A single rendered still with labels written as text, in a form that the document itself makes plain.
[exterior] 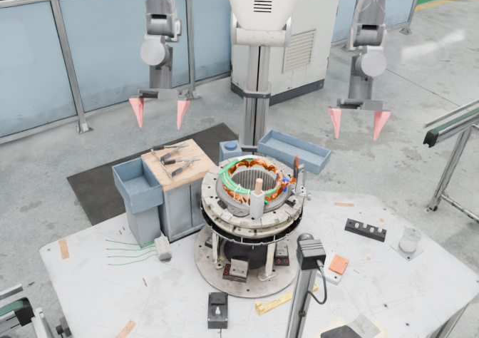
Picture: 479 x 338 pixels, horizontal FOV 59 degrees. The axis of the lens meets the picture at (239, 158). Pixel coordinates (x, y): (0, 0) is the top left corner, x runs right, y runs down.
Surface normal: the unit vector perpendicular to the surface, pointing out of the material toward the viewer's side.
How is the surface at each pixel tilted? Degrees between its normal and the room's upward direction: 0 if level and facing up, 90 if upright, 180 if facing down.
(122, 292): 0
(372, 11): 86
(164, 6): 86
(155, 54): 61
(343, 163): 0
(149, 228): 90
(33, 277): 0
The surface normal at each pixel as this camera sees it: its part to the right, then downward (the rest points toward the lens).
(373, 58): -0.03, 0.15
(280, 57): 0.55, 0.53
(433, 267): 0.04, -0.78
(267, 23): -0.05, 0.62
